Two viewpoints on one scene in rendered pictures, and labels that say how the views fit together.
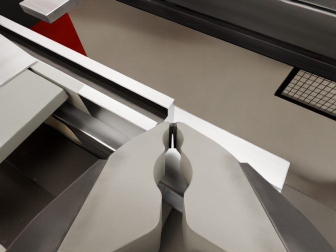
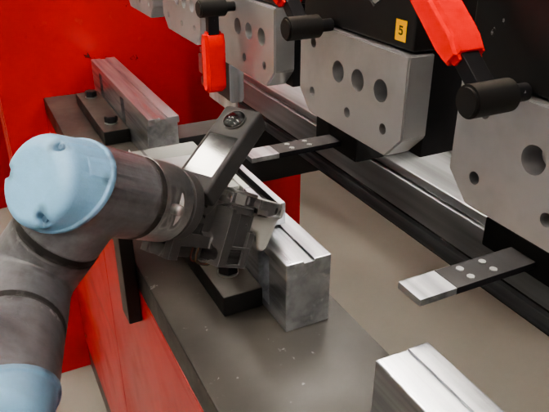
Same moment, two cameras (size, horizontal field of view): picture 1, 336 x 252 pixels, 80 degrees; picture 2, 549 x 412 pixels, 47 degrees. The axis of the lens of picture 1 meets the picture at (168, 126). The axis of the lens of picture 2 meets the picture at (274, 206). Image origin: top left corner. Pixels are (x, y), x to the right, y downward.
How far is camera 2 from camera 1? 0.68 m
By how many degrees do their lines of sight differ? 40
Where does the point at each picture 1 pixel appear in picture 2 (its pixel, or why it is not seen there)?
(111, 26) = (373, 249)
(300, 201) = (365, 341)
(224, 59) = not seen: outside the picture
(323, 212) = (378, 352)
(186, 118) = (292, 224)
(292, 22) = (443, 218)
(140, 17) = not seen: hidden behind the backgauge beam
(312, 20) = (453, 219)
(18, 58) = not seen: hidden behind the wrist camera
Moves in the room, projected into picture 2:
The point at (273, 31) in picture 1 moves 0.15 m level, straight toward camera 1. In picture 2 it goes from (433, 226) to (342, 252)
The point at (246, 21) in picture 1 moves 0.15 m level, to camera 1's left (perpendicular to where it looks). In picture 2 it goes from (415, 213) to (324, 189)
